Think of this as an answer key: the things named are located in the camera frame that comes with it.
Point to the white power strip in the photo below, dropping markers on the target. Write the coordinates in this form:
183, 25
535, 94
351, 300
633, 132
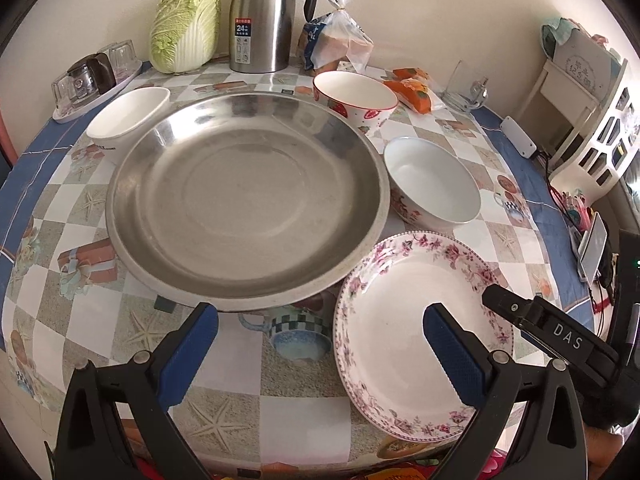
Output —
517, 136

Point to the napa cabbage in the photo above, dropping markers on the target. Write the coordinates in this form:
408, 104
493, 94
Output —
185, 30

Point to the checkered printed tablecloth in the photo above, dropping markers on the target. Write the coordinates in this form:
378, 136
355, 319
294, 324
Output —
225, 400

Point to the white square bowl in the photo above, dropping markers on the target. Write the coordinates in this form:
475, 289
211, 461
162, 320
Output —
130, 110

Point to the orange snack packet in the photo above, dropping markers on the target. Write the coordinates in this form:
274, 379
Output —
410, 73
415, 95

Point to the colourful floral cloth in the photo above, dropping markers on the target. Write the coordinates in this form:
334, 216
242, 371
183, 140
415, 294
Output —
350, 472

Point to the floral white bowl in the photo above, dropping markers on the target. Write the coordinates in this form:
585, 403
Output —
435, 180

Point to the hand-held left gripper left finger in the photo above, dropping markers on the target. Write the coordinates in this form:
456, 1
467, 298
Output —
187, 355

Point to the clear glass mug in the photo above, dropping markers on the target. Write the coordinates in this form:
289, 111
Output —
462, 87

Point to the white wooden stand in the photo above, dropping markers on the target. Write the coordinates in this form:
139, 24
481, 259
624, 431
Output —
545, 95

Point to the white smartphone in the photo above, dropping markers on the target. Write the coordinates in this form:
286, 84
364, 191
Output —
593, 247

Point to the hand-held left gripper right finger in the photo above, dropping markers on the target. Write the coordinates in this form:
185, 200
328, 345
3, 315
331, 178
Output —
455, 355

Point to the person's right forearm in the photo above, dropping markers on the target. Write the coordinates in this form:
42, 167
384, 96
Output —
602, 452

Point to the bagged sliced bread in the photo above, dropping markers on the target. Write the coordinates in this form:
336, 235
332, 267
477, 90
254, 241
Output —
335, 40

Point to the stainless steel thermos jug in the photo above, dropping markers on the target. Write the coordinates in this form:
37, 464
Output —
260, 20

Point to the red patterned white bowl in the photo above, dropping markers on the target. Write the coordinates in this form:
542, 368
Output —
350, 90

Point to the salmon pink board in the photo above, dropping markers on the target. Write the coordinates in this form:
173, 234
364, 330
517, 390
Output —
5, 140

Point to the white oval tray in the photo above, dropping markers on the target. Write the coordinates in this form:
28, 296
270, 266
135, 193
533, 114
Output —
122, 77

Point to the pink floral plate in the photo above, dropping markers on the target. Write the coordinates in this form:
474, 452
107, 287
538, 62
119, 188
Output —
390, 320

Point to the small clear drinking glass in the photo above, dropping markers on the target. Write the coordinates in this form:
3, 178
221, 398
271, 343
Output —
114, 55
62, 91
129, 51

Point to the large stainless steel basin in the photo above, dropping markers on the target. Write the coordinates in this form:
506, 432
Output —
240, 200

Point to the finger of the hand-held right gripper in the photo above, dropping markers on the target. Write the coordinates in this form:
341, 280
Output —
507, 305

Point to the white photo frame rack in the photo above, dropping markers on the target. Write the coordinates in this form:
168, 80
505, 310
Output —
607, 135

